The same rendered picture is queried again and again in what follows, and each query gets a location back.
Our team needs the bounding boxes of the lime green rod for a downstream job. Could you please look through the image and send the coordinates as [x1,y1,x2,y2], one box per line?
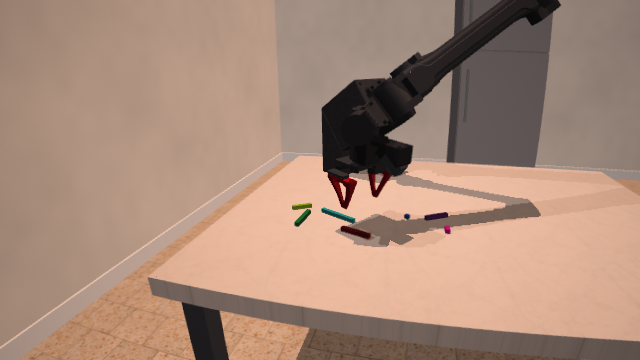
[292,203,312,210]

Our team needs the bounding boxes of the dark red rod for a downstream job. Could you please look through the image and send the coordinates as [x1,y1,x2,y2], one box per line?
[341,225,371,239]

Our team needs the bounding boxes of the dark green flat bar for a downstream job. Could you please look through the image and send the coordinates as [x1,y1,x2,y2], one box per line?
[294,209,311,227]

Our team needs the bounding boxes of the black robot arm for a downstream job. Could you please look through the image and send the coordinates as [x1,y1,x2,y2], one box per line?
[341,0,561,177]

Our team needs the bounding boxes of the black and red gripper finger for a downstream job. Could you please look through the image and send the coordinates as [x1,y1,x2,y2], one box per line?
[328,174,357,209]
[368,171,392,198]

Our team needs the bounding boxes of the turquoise rod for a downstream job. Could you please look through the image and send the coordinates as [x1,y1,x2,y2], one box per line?
[321,207,355,224]

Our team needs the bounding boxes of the dark purple rod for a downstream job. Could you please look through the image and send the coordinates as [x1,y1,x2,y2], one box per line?
[424,212,448,221]

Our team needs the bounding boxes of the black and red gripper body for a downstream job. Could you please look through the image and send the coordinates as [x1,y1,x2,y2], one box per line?
[328,145,387,179]

